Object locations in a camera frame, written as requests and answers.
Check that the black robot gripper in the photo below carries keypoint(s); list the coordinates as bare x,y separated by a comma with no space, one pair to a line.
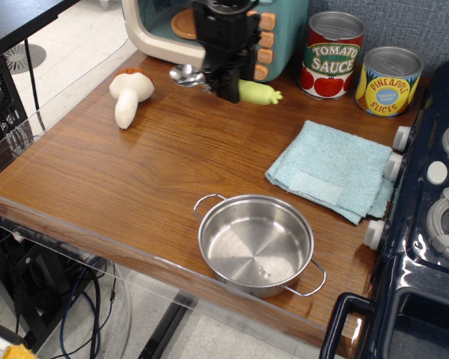
229,35

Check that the spoon with green carrot handle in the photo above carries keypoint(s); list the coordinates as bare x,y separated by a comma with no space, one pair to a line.
187,76

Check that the white plush mushroom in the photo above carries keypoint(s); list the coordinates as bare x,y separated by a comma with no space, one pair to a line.
129,87

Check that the light blue folded cloth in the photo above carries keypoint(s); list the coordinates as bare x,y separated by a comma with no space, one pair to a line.
337,170

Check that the toy microwave oven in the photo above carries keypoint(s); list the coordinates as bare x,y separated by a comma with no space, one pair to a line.
163,30

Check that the tomato sauce can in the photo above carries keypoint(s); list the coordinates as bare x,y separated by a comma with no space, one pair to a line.
331,50

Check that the pineapple slices can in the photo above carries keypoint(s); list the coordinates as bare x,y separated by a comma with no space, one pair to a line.
388,81

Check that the stainless steel pot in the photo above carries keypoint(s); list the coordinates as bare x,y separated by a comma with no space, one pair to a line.
256,243

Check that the black desk at left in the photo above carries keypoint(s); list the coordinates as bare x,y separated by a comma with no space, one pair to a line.
21,19

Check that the dark blue toy stove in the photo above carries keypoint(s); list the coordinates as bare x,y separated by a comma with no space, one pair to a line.
407,313

